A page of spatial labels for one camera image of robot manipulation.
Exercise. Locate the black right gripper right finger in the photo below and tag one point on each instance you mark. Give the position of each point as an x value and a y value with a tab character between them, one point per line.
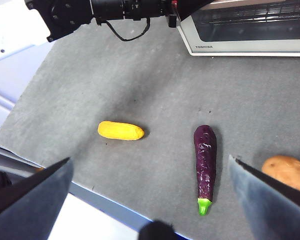
277	212

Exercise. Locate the yellow toy corn cob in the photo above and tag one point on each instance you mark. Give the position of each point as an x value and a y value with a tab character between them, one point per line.
120	130

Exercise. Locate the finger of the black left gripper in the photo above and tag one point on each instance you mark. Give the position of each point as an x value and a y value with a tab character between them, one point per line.
187	6

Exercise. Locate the brown toy potato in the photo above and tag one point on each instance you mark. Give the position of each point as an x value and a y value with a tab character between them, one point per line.
287	170

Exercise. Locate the purple toy eggplant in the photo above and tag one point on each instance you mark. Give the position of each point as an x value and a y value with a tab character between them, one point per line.
205	160

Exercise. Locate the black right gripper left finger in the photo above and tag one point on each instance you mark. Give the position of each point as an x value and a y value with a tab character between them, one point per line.
27	212

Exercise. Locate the oven door with glass window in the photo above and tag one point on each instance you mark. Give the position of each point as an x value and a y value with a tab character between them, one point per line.
240	47

